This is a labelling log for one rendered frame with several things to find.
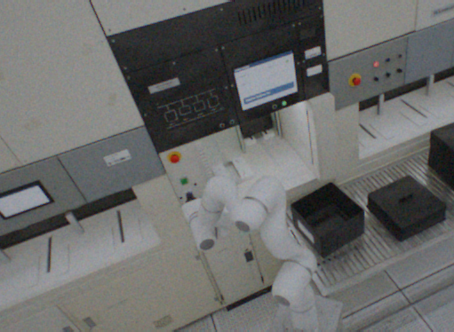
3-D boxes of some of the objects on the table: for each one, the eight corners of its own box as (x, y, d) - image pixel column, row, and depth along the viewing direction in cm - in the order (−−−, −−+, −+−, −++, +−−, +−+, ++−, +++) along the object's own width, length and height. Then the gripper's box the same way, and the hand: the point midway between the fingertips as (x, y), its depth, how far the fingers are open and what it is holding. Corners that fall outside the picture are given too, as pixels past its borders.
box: (457, 193, 218) (464, 159, 202) (425, 163, 240) (429, 130, 224) (502, 177, 222) (513, 142, 206) (466, 149, 244) (473, 114, 228)
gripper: (212, 207, 171) (202, 182, 185) (179, 220, 168) (171, 194, 182) (216, 218, 176) (205, 193, 189) (184, 232, 173) (175, 205, 186)
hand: (189, 196), depth 184 cm, fingers closed
